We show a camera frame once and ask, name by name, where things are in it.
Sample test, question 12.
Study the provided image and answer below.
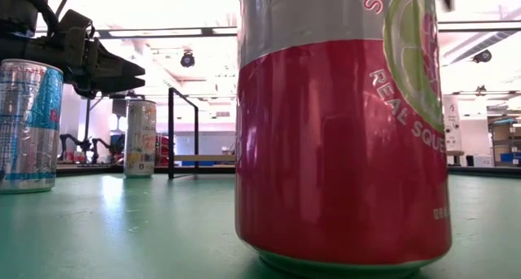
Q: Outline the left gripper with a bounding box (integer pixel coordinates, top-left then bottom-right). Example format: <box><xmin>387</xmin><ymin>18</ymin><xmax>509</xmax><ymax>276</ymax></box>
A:
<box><xmin>55</xmin><ymin>26</ymin><xmax>147</xmax><ymax>100</ymax></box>

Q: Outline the white Celsius can black lid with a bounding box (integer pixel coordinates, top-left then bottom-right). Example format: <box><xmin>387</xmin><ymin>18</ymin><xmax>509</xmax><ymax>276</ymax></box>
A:
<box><xmin>123</xmin><ymin>99</ymin><xmax>158</xmax><ymax>180</ymax></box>

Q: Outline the blue silver Red Bull can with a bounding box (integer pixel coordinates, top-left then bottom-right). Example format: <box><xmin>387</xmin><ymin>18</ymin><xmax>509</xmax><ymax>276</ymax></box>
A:
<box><xmin>0</xmin><ymin>59</ymin><xmax>65</xmax><ymax>195</ymax></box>

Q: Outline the red Spindrift can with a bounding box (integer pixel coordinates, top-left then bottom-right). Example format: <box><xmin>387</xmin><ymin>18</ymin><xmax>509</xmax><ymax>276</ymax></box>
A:
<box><xmin>234</xmin><ymin>0</ymin><xmax>453</xmax><ymax>278</ymax></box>

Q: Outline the storage shelf with boxes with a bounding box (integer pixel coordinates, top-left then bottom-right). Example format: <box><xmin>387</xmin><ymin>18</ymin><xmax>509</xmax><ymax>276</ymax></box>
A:
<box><xmin>489</xmin><ymin>116</ymin><xmax>521</xmax><ymax>168</ymax></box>

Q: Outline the red bin rack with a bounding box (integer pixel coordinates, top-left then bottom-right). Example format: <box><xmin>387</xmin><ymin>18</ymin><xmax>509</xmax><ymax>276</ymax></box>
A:
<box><xmin>155</xmin><ymin>133</ymin><xmax>170</xmax><ymax>168</ymax></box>

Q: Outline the white building column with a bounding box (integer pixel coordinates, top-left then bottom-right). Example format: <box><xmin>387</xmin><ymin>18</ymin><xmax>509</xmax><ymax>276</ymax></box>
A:
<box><xmin>442</xmin><ymin>94</ymin><xmax>464</xmax><ymax>153</ymax></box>

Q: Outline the wooden workbench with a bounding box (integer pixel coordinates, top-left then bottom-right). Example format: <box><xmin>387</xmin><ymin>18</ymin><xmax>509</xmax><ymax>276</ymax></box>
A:
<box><xmin>446</xmin><ymin>150</ymin><xmax>466</xmax><ymax>167</ymax></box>

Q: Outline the black ceiling camera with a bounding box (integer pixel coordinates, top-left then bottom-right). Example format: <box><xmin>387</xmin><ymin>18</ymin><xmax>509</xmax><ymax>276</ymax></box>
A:
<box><xmin>180</xmin><ymin>50</ymin><xmax>197</xmax><ymax>69</ymax></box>
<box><xmin>472</xmin><ymin>49</ymin><xmax>493</xmax><ymax>64</ymax></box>

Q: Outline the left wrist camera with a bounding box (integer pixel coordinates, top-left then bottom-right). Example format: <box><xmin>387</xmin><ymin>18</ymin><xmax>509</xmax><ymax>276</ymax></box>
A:
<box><xmin>59</xmin><ymin>9</ymin><xmax>94</xmax><ymax>34</ymax></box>

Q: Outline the wooden shelf black metal frame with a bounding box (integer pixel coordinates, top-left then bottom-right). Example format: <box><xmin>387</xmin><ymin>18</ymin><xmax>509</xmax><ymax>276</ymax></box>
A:
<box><xmin>167</xmin><ymin>87</ymin><xmax>238</xmax><ymax>181</ymax></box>

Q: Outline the black table frame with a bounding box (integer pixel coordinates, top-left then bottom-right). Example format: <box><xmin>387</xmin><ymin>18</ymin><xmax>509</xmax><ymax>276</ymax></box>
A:
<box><xmin>55</xmin><ymin>163</ymin><xmax>521</xmax><ymax>179</ymax></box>

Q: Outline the black overhead frame bar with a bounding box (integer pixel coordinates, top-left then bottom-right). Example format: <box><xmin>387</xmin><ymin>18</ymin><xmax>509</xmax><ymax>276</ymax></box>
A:
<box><xmin>95</xmin><ymin>21</ymin><xmax>521</xmax><ymax>39</ymax></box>

